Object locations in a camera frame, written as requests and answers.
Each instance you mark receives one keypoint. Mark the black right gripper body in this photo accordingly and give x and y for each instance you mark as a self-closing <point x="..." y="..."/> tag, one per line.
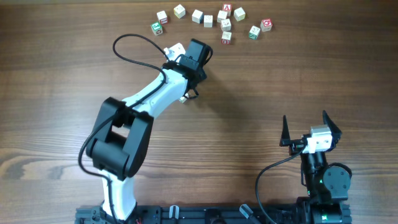
<point x="296" y="145"/>

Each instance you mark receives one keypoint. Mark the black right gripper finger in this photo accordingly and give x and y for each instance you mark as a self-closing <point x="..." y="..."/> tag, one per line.
<point x="335" y="130"/>
<point x="285" y="139"/>

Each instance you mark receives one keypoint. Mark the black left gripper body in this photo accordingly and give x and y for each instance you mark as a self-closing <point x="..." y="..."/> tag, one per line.
<point x="193" y="93"/>

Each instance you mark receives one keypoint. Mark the white green wooden block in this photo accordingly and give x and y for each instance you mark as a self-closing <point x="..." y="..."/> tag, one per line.
<point x="182" y="99"/>

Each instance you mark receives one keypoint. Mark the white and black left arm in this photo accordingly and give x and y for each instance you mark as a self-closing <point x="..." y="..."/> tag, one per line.
<point x="120" y="138"/>

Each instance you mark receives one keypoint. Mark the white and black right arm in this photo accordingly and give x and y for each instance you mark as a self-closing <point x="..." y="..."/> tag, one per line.
<point x="327" y="184"/>

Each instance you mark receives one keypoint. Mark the red bottomed wooden block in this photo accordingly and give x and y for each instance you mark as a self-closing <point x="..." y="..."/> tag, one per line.
<point x="226" y="37"/>

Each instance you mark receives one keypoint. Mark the plain picture wooden block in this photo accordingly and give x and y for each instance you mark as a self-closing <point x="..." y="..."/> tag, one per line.
<point x="208" y="21"/>

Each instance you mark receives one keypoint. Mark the blue sided wooden block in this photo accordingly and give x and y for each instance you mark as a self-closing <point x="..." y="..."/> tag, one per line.
<point x="197" y="16"/>

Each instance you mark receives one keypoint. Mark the plain wooden block centre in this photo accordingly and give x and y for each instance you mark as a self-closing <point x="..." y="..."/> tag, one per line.
<point x="222" y="15"/>

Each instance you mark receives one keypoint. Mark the yellow edged wooden block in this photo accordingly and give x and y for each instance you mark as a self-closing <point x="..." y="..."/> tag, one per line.
<point x="179" y="11"/>

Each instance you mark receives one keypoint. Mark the green letter wooden block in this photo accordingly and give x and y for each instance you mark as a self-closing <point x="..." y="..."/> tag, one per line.
<point x="156" y="28"/>

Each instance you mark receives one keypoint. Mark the red sided wooden block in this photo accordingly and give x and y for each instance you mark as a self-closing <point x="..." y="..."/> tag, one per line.
<point x="162" y="17"/>

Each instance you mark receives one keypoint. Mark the red letter A block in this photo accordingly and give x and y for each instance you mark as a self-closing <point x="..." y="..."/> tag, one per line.
<point x="227" y="7"/>

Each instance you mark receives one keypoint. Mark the plain wooden block right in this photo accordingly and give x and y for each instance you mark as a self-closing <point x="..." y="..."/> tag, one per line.
<point x="239" y="14"/>

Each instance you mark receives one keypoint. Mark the green sided wooden block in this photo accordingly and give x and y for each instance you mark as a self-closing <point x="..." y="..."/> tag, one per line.
<point x="254" y="32"/>

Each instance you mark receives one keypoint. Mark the red letter O block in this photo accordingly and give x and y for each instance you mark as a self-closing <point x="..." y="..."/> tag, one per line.
<point x="266" y="25"/>

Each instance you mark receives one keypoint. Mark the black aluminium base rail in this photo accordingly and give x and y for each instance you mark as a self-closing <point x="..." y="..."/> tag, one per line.
<point x="296" y="213"/>

